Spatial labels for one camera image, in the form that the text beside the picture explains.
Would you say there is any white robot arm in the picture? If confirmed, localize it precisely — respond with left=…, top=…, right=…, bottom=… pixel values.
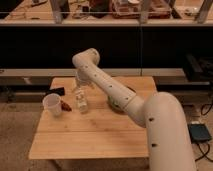
left=72, top=48, right=197, bottom=171

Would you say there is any long workbench shelf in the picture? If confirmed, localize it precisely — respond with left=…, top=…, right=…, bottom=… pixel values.
left=0, top=0, right=213, bottom=27

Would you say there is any green round plate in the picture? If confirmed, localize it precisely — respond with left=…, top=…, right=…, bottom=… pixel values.
left=108, top=86, right=136, bottom=109

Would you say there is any white ceramic cup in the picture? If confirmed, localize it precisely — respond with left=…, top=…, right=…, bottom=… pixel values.
left=42, top=93, right=62, bottom=117

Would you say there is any brown crumpled object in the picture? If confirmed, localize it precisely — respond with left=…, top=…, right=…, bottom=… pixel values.
left=61, top=100, right=72, bottom=111

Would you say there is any black box on right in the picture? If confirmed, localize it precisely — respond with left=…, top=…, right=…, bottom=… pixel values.
left=183, top=54, right=213, bottom=82

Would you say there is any black foot pedal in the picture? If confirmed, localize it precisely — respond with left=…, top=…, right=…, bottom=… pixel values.
left=188, top=124, right=212, bottom=143

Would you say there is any clear glass bottle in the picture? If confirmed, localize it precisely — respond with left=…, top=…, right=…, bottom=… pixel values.
left=75, top=88, right=88, bottom=113

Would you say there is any black cable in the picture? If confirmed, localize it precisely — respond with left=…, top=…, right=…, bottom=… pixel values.
left=194, top=142, right=213, bottom=163

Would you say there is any wooden table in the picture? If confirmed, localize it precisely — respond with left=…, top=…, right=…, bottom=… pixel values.
left=29, top=77, right=148, bottom=159

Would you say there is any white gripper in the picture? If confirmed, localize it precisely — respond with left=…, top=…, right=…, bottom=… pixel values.
left=73, top=69, right=94, bottom=92

